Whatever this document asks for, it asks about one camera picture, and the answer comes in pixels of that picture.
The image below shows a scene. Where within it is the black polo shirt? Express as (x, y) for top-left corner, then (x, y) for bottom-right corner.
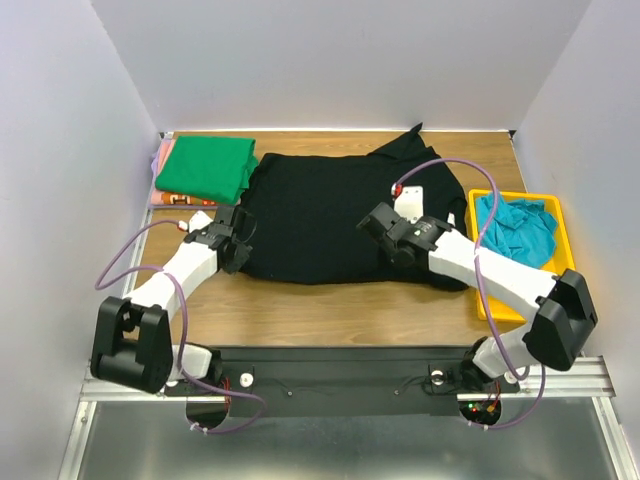
(240, 125), (466, 292)

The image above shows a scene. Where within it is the folded lilac t shirt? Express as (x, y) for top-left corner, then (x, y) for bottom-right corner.
(151, 142), (164, 177)

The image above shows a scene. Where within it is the folded green t shirt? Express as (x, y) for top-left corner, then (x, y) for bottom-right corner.
(155, 136), (259, 205)

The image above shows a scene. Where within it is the yellow plastic tray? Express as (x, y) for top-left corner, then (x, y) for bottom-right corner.
(468, 189), (575, 324)

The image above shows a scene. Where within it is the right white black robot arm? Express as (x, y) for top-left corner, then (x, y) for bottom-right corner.
(357, 203), (598, 390)

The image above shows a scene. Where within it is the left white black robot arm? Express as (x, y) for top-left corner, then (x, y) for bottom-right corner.
(90, 206), (257, 394)

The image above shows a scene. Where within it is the aluminium extrusion rail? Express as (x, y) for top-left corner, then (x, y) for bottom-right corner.
(80, 357), (616, 402)

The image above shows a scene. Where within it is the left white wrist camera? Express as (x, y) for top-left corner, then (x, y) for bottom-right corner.
(177, 210), (213, 233)

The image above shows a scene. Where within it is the crumpled teal t shirt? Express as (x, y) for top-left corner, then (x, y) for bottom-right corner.
(482, 196), (558, 268)

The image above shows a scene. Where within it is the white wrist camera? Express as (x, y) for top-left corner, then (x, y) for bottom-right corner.
(391, 184), (424, 224)
(177, 210), (213, 233)

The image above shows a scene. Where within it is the folded orange patterned t shirt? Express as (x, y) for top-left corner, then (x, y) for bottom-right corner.
(148, 189), (227, 210)

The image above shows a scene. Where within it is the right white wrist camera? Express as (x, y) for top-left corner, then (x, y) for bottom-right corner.
(391, 184), (424, 224)

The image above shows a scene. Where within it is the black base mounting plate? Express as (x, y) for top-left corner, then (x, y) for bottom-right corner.
(186, 346), (519, 418)

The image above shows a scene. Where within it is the folded pink t shirt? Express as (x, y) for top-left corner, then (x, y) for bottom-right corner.
(159, 139), (176, 162)

